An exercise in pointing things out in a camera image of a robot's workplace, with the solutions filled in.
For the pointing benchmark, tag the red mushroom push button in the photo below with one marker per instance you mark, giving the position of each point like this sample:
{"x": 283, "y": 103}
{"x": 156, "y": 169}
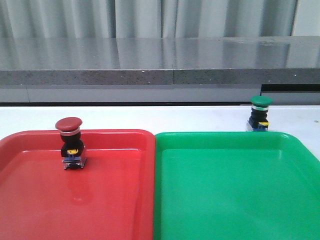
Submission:
{"x": 73, "y": 150}

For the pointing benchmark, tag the green mushroom push button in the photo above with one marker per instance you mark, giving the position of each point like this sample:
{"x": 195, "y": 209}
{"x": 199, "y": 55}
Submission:
{"x": 257, "y": 121}

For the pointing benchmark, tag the grey stone bench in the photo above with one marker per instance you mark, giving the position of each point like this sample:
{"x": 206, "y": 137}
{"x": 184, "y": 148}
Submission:
{"x": 159, "y": 71}

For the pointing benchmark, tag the red plastic tray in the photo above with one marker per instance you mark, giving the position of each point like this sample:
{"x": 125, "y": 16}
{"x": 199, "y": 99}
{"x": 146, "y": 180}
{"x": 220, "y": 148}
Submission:
{"x": 111, "y": 198}

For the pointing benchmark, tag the green plastic tray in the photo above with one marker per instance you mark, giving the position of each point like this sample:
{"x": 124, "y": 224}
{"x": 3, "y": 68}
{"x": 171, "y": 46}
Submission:
{"x": 235, "y": 186}

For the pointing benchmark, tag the grey pleated curtain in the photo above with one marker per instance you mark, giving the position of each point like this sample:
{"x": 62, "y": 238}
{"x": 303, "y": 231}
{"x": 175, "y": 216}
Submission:
{"x": 146, "y": 18}

